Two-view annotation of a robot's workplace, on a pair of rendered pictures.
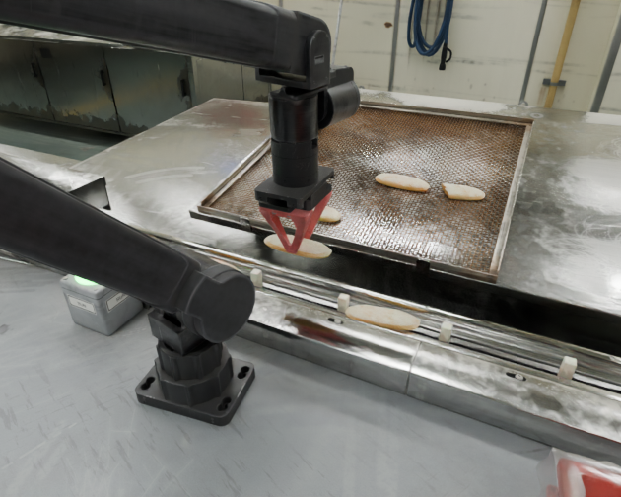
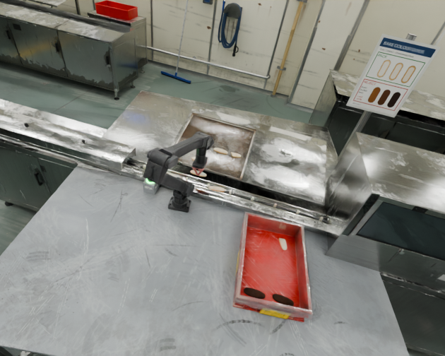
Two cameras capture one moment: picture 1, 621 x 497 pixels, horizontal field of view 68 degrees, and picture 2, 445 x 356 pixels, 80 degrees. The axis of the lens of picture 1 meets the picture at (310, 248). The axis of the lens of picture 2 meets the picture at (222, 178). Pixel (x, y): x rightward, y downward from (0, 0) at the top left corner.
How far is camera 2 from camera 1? 1.00 m
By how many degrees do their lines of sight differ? 18
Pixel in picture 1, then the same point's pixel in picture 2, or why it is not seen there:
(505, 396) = (240, 204)
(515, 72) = (265, 61)
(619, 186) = (272, 154)
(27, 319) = (131, 191)
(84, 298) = (150, 186)
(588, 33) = (296, 48)
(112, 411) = (164, 210)
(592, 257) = (261, 174)
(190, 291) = (186, 188)
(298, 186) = (201, 163)
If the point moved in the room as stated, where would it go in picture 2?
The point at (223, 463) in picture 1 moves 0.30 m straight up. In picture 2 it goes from (189, 218) to (194, 179)
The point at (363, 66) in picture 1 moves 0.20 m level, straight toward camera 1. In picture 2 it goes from (195, 46) to (196, 50)
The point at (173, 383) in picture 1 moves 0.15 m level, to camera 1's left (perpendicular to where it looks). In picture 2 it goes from (178, 204) to (150, 205)
